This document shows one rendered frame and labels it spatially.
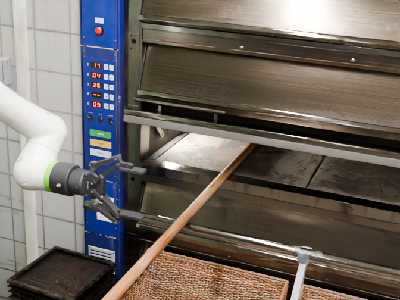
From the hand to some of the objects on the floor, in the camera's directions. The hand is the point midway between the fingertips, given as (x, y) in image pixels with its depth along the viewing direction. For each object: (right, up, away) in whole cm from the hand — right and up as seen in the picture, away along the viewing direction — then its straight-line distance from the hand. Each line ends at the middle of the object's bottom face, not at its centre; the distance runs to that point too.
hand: (140, 194), depth 172 cm
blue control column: (+8, -72, +191) cm, 204 cm away
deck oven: (+100, -88, +160) cm, 208 cm away
